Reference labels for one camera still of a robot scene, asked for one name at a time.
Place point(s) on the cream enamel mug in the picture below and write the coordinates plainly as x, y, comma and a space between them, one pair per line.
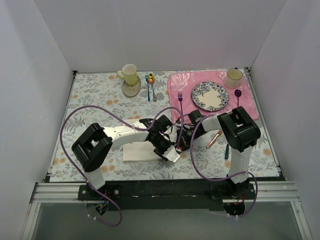
233, 78

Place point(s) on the blue floral plate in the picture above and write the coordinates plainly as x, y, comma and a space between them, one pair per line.
210, 96

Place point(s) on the rainbow gold spoon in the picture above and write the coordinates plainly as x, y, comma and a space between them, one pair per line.
151, 80

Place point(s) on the woven round coaster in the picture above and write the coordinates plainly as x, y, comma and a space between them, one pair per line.
131, 90

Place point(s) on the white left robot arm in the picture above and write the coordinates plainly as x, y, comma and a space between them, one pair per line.
93, 146

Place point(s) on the white cloth napkin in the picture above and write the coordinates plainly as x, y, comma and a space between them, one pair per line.
139, 152

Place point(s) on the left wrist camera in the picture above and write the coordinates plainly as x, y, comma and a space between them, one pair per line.
171, 154

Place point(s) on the pink floral placemat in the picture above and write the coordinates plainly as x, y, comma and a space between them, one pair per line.
185, 82

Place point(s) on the blue fork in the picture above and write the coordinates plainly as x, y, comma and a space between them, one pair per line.
148, 88

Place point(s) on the yellow green mug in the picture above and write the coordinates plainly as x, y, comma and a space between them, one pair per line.
128, 74

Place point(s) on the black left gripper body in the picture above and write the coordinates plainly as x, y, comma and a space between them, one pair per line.
161, 152

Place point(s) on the purple fork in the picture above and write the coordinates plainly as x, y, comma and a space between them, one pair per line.
180, 99

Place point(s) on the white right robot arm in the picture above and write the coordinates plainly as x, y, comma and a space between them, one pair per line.
241, 133

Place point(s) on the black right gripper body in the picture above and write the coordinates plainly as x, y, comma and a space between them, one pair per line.
181, 139

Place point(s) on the purple spoon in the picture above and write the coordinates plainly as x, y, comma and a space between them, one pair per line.
238, 94

